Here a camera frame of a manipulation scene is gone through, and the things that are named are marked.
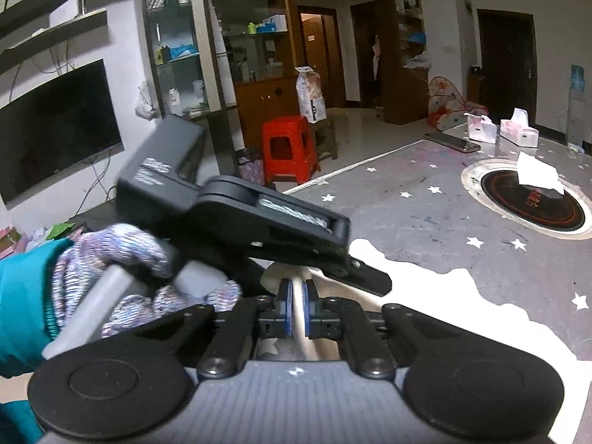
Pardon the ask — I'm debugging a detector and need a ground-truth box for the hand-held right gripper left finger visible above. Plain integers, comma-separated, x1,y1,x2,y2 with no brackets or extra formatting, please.
139,280,294,377

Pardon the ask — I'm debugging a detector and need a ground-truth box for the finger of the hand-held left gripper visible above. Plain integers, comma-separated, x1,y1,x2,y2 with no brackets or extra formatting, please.
321,252,393,297

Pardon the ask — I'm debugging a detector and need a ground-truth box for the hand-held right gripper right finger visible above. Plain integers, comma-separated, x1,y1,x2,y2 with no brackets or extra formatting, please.
304,281,445,379

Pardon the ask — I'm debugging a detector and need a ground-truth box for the cream sweatshirt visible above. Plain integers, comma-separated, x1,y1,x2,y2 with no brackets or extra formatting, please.
256,238,592,444

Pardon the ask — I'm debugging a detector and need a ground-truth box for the person's left forearm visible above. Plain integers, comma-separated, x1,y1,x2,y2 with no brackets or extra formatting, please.
0,239,75,377

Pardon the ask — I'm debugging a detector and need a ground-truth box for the person's left hand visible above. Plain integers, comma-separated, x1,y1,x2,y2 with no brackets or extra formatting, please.
51,223,243,338

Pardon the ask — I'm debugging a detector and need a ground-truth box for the patterned trash bin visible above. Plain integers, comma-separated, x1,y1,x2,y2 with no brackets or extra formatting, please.
236,148,265,186

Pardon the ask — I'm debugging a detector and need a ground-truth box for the red plastic stool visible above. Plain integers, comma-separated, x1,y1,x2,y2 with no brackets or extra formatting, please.
261,115,321,185

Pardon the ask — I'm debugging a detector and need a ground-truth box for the glass display cabinet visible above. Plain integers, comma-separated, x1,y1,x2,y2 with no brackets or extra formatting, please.
132,0,303,176

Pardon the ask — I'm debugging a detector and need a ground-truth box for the small wooden stool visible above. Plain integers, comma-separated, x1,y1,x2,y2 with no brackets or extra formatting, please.
312,118,339,160

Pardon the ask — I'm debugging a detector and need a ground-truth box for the white paper bag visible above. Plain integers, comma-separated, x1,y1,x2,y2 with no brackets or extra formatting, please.
295,67,327,124

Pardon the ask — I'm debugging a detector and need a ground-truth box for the white plastic bag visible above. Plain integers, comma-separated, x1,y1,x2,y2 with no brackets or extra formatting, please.
135,81,157,121

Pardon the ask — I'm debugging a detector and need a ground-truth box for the round black induction cooktop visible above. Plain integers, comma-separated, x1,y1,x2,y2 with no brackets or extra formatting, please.
461,159,592,240

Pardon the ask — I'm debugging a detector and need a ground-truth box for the black smartphone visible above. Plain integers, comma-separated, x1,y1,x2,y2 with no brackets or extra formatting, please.
424,130,482,153

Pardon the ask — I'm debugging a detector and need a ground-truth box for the green paper sheet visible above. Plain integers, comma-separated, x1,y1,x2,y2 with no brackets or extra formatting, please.
44,222,77,241

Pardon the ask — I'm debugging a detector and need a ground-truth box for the brown interior door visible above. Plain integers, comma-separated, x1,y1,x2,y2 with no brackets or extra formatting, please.
298,6,347,109

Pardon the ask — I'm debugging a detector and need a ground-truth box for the white tissue box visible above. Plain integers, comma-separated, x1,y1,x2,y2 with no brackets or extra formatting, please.
464,112,498,144

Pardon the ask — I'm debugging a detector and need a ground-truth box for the wooden divider shelf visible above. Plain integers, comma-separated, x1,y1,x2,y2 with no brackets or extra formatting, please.
372,0,431,125

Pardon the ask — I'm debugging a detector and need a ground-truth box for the black flat television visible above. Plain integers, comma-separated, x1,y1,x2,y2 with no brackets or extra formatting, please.
0,58,125,206

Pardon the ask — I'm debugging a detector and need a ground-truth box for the dotted children's play tent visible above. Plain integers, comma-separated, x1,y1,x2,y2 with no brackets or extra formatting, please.
426,76,488,129

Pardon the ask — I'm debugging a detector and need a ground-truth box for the blue white box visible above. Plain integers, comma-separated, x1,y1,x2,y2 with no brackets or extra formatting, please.
256,15,287,34

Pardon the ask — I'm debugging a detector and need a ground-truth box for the crumpled white tissue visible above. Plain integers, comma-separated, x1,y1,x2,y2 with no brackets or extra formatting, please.
517,151,566,195

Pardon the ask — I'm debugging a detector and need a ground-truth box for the pink tissue box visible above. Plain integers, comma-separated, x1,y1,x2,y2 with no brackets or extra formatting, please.
499,108,539,148

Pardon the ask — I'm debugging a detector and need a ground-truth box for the hanging white pink garment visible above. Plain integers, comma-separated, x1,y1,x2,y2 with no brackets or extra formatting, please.
372,32,386,81

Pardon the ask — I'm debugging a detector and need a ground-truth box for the white router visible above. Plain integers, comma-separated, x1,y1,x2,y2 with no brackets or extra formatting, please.
49,0,86,28

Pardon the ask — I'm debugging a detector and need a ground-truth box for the dark wooden door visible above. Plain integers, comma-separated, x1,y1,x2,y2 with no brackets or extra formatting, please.
476,8,537,132

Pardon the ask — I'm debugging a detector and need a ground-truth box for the white water dispenser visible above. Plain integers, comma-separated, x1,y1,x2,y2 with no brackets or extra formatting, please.
568,92,588,153

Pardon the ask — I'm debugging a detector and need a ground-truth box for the person's teal jacket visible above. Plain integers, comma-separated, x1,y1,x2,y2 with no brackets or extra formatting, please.
0,400,47,444

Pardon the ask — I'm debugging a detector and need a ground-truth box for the dark wall shelf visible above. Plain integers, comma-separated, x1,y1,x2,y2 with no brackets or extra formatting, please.
0,0,137,75

